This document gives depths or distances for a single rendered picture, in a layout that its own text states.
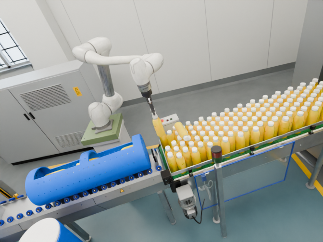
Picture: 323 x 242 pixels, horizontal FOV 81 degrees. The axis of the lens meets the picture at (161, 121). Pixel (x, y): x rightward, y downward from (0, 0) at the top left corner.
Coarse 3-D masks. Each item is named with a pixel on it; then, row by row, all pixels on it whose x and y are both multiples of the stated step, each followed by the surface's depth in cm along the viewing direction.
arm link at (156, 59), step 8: (88, 56) 135; (96, 56) 134; (120, 56) 133; (128, 56) 132; (136, 56) 132; (144, 56) 126; (152, 56) 125; (160, 56) 127; (104, 64) 134; (112, 64) 134; (152, 64) 122; (160, 64) 127
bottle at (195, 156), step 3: (192, 153) 139; (195, 153) 138; (198, 153) 139; (192, 156) 140; (195, 156) 139; (198, 156) 139; (192, 159) 143; (195, 159) 140; (198, 159) 141; (195, 162) 143; (198, 162) 142; (198, 168) 146
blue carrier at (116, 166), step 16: (128, 144) 159; (144, 144) 155; (80, 160) 137; (96, 160) 135; (112, 160) 134; (128, 160) 134; (144, 160) 136; (32, 176) 136; (48, 176) 134; (64, 176) 133; (80, 176) 133; (96, 176) 134; (112, 176) 137; (32, 192) 131; (48, 192) 132; (64, 192) 135; (80, 192) 142
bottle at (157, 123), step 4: (152, 120) 143; (156, 120) 141; (160, 120) 143; (156, 124) 142; (160, 124) 143; (156, 128) 144; (160, 128) 145; (156, 132) 148; (160, 132) 147; (164, 132) 150; (160, 136) 149
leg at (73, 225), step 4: (68, 224) 188; (72, 224) 190; (76, 224) 197; (72, 228) 193; (76, 228) 195; (80, 228) 201; (76, 232) 198; (80, 232) 200; (84, 232) 206; (80, 236) 204; (84, 236) 206; (88, 236) 212; (88, 240) 213
